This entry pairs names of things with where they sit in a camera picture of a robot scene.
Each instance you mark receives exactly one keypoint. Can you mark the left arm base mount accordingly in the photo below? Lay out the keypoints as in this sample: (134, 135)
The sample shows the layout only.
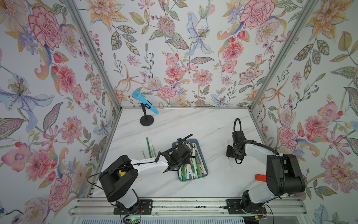
(143, 207)

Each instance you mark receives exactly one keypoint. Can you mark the blue-grey storage tray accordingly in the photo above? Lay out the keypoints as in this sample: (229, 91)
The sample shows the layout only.
(199, 168)

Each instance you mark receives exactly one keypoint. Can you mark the blue microphone on stand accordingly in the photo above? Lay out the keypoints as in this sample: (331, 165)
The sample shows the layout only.
(143, 100)

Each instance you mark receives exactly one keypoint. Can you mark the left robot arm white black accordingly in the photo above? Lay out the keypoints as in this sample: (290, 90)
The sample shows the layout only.
(118, 178)

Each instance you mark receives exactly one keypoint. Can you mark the red block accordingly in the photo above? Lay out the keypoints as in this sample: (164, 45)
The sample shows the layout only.
(260, 178)

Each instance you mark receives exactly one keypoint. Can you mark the white wrapped straw far left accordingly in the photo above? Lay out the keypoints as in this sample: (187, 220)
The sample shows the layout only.
(142, 150)

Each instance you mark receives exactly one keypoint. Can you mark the black round microphone stand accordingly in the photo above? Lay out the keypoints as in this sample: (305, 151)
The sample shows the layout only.
(146, 120)

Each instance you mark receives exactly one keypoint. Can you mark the green straw group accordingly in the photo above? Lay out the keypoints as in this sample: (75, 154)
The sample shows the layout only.
(149, 147)
(186, 173)

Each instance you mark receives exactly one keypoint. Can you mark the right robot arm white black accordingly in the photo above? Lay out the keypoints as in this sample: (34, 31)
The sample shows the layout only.
(283, 173)

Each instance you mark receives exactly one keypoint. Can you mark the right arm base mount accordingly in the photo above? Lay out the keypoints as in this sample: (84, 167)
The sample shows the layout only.
(237, 207)

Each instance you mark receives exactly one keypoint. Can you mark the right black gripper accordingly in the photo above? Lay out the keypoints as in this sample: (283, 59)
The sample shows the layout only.
(228, 152)

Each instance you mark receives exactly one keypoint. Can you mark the yellow block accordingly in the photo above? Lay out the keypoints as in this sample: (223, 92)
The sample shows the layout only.
(121, 173)

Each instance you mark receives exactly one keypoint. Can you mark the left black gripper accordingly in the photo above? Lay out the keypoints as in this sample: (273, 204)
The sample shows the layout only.
(188, 157)

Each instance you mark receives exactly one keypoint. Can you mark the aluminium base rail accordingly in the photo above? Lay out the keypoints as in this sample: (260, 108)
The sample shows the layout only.
(164, 207)

